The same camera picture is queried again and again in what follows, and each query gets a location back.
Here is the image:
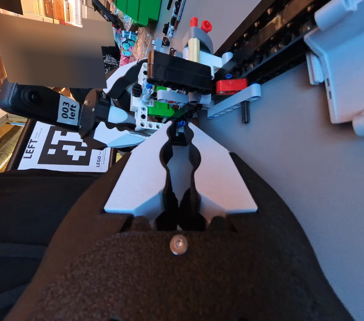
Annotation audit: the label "long black lego chassis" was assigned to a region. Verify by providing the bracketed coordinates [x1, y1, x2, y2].
[207, 0, 364, 136]

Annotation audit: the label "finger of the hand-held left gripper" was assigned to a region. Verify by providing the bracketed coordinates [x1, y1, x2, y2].
[106, 60, 149, 99]
[93, 106, 149, 149]

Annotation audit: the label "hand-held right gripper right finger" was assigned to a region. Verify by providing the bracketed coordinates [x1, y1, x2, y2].
[179, 122, 259, 224]

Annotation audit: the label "black printed cloth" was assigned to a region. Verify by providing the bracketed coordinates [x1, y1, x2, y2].
[102, 46, 121, 74]

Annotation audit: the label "black green white lego assembly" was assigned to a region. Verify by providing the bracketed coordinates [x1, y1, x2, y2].
[130, 51, 215, 146]

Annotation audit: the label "black clamp handle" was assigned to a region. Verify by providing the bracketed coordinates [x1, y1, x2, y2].
[92, 0, 121, 28]

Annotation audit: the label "colourful printed packet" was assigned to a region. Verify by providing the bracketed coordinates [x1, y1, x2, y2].
[121, 30, 140, 65]

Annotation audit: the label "grey lego connector black pin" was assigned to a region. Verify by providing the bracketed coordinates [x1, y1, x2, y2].
[152, 37, 171, 52]

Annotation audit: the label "clear plastic bags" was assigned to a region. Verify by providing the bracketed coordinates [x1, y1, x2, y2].
[112, 5, 155, 67]

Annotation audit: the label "grey lego cylinder red pins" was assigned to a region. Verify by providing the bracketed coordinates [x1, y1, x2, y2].
[182, 17, 234, 69]

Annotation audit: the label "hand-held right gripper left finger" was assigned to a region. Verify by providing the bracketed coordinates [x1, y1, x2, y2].
[103, 120, 180, 223]

